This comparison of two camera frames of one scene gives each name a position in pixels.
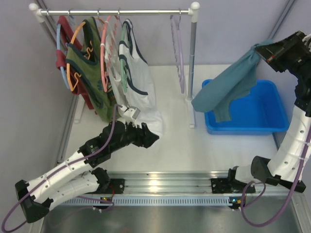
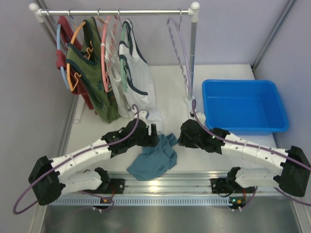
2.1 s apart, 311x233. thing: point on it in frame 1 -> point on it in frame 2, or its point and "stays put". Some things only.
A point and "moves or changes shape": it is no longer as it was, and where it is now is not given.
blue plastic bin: [262, 112] stays put
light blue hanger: [62, 70] stays put
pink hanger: [104, 75] stays put
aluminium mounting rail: [181, 183] stays put
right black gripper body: [293, 55] -> [185, 140]
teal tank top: [238, 79] -> [155, 159]
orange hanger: [77, 74] stays put
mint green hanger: [122, 66] stays put
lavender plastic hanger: [177, 45] moves or changes shape
